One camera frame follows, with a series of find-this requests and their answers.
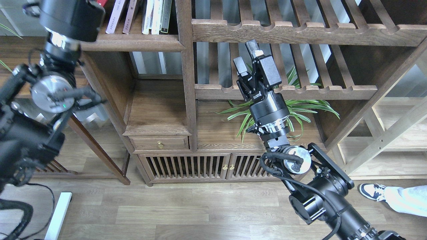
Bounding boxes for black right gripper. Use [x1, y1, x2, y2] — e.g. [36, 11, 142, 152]
[233, 39, 290, 126]

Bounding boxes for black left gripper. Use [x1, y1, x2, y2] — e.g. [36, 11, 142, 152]
[23, 0, 105, 42]

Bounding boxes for red paperback book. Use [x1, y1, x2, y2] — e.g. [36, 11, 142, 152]
[96, 0, 108, 7]

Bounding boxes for white lavender paperback book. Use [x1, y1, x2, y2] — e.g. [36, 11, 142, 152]
[105, 0, 127, 34]

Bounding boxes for maroon book Chinese characters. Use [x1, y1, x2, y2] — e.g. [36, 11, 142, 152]
[122, 0, 140, 34]

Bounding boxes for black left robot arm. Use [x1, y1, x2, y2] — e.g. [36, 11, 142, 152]
[0, 0, 105, 191]

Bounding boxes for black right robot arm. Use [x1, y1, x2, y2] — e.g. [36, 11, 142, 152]
[234, 40, 403, 240]

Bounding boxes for white upright book left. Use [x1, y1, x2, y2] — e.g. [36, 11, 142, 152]
[141, 0, 154, 34]

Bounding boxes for white upright book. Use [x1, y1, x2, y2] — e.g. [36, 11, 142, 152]
[151, 0, 164, 35]
[141, 0, 154, 34]

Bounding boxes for green spider plant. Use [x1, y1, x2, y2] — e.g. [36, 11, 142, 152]
[215, 63, 340, 144]

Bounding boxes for white upright book middle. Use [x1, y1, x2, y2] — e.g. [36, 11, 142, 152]
[151, 0, 164, 35]

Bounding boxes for green leaf at left edge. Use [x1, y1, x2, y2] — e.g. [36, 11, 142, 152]
[0, 20, 23, 72]

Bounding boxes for dark green upright book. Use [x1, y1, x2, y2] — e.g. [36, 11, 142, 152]
[159, 0, 172, 34]

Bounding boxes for dark wooden bookshelf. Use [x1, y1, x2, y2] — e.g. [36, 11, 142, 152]
[83, 0, 426, 186]

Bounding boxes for brass drawer knob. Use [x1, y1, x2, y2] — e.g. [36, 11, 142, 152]
[157, 141, 164, 149]

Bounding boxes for blue white sneaker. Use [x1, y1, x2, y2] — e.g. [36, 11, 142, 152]
[358, 183, 386, 202]

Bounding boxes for white floor stand leg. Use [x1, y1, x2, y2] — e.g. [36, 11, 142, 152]
[44, 192, 73, 240]

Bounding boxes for light wooden shelf frame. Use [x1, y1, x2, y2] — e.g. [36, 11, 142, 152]
[327, 50, 426, 180]

